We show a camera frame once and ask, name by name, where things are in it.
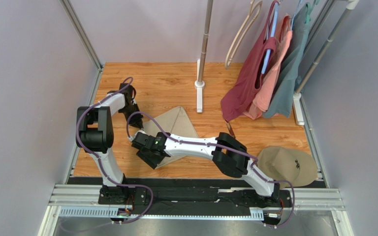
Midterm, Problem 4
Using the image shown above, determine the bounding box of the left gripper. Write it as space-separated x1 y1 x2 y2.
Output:
120 103 144 129

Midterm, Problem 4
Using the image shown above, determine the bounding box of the beige cloth napkin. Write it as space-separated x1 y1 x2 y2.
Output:
143 106 199 169

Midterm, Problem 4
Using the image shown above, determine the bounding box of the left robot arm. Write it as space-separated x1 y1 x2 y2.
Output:
75 83 143 202

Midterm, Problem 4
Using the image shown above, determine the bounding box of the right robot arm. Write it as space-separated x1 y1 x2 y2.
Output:
131 131 280 202

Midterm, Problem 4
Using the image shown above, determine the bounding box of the maroon tank top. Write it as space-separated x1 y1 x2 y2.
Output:
220 9 277 122

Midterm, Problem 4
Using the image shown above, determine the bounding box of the beige baseball cap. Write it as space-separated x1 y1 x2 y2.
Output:
256 146 317 187

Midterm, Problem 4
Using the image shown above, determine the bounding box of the left rack pole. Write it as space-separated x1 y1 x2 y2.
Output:
196 0 214 86

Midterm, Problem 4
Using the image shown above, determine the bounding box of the rack pole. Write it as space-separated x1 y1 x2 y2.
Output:
294 0 360 96
196 0 214 86

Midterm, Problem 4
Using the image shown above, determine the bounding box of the teal shirt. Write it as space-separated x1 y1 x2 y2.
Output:
262 2 313 118

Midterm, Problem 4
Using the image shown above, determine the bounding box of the right white rack foot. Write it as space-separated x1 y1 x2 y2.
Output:
293 92 305 126

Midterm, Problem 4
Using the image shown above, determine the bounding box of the beige wooden hanger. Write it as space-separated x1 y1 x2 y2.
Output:
224 0 263 70

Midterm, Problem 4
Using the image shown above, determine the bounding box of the pink shirt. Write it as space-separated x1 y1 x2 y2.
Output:
243 14 293 119

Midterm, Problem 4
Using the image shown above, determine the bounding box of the blue hanger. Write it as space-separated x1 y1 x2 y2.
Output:
261 0 280 74

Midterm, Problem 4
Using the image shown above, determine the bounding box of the right rack pole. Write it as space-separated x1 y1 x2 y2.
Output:
294 0 360 96

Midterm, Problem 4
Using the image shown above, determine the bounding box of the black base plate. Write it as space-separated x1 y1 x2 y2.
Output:
67 177 325 217

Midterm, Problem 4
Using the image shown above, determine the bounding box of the aluminium frame rail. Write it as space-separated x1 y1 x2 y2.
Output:
38 184 354 236

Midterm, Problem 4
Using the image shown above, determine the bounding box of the left aluminium corner post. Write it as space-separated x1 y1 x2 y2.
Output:
60 0 103 71

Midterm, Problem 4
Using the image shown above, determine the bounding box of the aluminium corner post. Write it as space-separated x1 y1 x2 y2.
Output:
60 0 103 71
293 0 337 71

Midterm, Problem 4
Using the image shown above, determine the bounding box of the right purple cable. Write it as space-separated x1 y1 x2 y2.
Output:
126 111 296 229

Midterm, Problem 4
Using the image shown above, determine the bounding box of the right aluminium corner post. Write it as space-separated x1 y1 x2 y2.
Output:
293 0 337 71

